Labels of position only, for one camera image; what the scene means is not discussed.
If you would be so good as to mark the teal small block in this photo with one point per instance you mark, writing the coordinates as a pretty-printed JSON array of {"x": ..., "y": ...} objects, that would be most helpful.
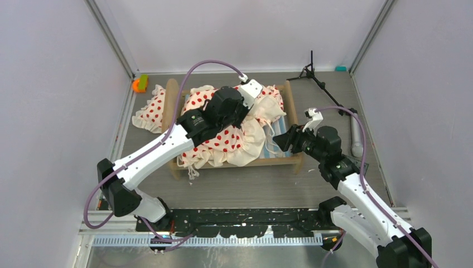
[{"x": 341, "y": 68}]

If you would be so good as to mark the strawberry print ruffled blanket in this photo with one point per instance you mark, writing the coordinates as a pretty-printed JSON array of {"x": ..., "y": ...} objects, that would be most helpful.
[{"x": 238, "y": 146}]

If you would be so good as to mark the strawberry print small pillow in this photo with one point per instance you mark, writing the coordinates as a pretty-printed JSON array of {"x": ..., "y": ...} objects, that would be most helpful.
[{"x": 150, "y": 116}]

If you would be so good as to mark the wooden pet bed frame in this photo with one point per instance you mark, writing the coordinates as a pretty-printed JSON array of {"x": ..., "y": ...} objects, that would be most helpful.
[{"x": 180, "y": 102}]

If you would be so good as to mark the blue striped mattress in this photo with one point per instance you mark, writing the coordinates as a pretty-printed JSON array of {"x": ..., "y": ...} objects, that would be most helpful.
[{"x": 270, "y": 150}]

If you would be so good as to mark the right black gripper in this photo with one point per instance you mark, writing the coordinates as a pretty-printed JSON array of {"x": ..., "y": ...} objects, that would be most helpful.
[{"x": 293, "y": 136}]

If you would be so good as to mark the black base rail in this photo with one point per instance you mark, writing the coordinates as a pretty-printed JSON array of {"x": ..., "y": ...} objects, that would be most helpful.
[{"x": 243, "y": 227}]

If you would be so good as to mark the orange green toy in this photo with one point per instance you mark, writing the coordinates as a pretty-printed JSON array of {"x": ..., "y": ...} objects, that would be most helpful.
[{"x": 140, "y": 84}]

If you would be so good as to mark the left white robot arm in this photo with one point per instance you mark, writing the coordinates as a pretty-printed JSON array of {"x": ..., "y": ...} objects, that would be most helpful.
[{"x": 119, "y": 180}]

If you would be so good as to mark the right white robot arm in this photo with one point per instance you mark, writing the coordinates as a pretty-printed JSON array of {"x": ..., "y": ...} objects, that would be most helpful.
[{"x": 359, "y": 211}]

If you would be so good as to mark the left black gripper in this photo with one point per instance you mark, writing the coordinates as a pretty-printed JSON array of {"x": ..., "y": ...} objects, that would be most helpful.
[{"x": 244, "y": 109}]

